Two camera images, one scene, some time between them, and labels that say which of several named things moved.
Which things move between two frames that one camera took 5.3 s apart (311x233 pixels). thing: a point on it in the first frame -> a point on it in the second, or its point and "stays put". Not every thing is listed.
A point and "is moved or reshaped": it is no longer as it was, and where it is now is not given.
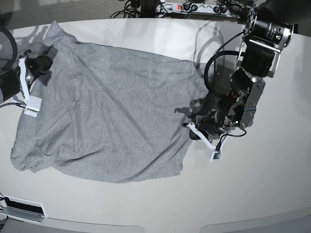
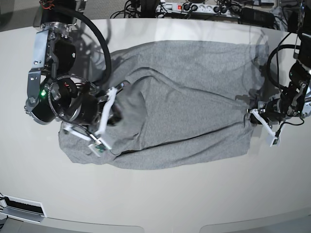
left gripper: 213,123 -> 272,111
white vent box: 23,209 stays put
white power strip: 232,10 stays put
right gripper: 41,64 -> 89,110
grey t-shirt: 106,114 is moved or reshaped
